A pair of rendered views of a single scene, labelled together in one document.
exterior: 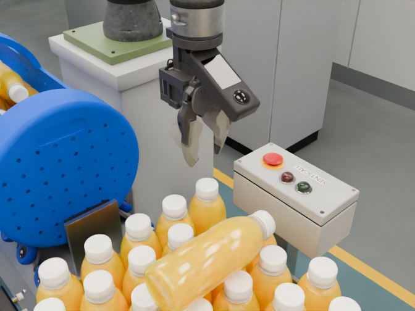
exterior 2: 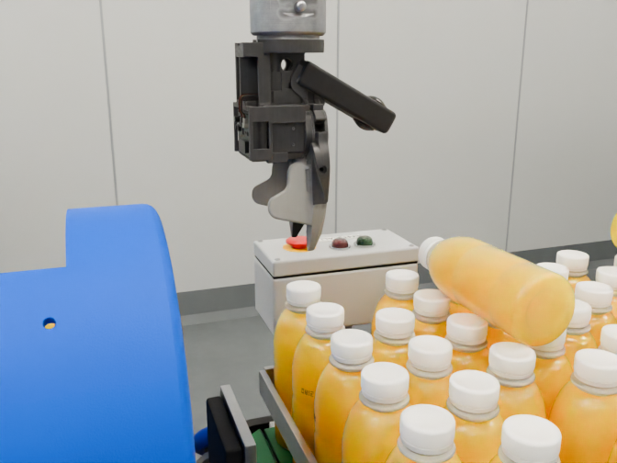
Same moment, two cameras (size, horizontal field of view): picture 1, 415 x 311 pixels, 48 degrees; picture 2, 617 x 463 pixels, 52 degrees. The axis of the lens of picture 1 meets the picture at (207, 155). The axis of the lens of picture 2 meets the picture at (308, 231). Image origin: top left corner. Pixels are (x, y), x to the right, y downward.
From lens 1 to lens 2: 76 cm
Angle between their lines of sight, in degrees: 63
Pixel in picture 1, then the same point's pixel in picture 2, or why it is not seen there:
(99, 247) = (395, 372)
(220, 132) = not seen: hidden behind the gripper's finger
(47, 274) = (443, 423)
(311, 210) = (403, 249)
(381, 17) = not seen: outside the picture
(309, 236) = not seen: hidden behind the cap
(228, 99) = (378, 103)
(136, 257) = (432, 348)
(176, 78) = (292, 106)
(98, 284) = (483, 381)
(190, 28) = (319, 19)
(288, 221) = (375, 289)
